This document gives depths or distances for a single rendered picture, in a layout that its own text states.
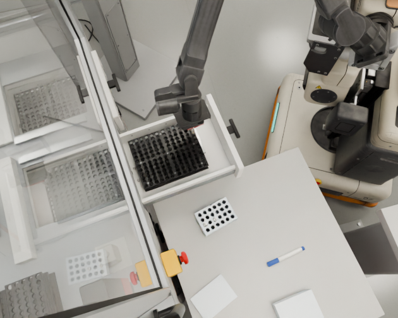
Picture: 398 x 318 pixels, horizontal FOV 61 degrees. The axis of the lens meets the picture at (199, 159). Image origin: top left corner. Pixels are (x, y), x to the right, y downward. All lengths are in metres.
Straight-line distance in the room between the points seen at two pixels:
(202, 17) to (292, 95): 1.22
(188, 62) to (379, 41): 0.50
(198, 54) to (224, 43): 1.62
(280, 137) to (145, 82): 0.95
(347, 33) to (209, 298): 0.86
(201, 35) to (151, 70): 1.48
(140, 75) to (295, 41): 1.09
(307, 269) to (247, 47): 1.66
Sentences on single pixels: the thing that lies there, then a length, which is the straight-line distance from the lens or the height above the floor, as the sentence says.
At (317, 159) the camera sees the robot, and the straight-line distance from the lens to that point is 1.87.
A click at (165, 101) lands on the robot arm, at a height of 1.15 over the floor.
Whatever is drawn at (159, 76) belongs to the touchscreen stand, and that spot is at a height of 0.03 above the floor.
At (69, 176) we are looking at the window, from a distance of 0.43.
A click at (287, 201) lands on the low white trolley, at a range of 1.26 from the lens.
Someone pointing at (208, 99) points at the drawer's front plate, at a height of 0.93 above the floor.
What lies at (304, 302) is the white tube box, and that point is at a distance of 1.19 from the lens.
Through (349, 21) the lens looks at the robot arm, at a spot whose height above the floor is 1.29.
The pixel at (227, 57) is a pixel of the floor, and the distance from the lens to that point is 2.41.
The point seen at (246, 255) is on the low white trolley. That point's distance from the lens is 1.20.
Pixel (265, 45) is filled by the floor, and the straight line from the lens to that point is 2.51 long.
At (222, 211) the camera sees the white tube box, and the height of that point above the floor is 0.80.
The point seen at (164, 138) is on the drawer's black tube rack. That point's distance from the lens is 1.18.
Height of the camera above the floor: 1.95
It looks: 71 degrees down
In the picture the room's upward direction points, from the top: straight up
